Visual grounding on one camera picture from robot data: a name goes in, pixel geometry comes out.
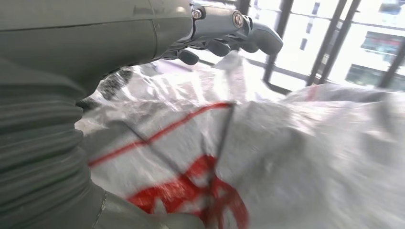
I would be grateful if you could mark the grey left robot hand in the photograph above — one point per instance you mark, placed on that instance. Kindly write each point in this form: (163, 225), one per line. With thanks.
(95, 38)

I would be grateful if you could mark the grey package red stripes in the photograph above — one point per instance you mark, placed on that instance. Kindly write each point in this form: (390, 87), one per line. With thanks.
(269, 158)

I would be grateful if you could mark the window with dark frame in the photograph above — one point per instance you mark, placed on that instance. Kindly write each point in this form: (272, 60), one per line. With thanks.
(348, 47)

